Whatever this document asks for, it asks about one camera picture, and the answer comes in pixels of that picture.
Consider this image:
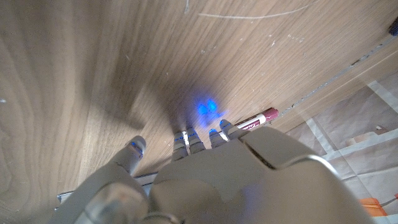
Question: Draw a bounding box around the printed bookshelf backdrop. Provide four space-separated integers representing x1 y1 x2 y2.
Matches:
279 71 398 224

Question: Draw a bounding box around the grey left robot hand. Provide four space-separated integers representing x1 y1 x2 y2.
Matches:
46 119 377 224

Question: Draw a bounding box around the maroon and white marker pen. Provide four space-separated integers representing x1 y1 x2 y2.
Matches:
217 107 280 139

